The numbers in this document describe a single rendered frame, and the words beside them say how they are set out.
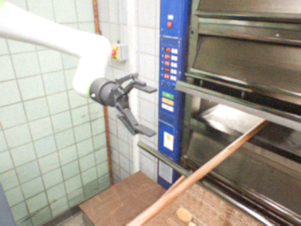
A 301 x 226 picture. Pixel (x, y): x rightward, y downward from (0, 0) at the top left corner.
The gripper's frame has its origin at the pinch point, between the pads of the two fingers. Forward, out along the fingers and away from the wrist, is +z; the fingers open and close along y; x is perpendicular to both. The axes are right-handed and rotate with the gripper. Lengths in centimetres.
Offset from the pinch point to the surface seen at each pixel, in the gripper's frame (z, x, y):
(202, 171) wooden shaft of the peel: 7.1, -19.5, 28.0
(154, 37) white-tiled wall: -56, -56, -10
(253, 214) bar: 27.9, -17.8, 31.3
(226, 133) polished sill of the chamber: -4, -55, 31
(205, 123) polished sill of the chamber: -16, -56, 30
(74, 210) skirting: -115, -14, 144
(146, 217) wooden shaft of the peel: 7.6, 9.0, 28.4
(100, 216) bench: -51, -6, 91
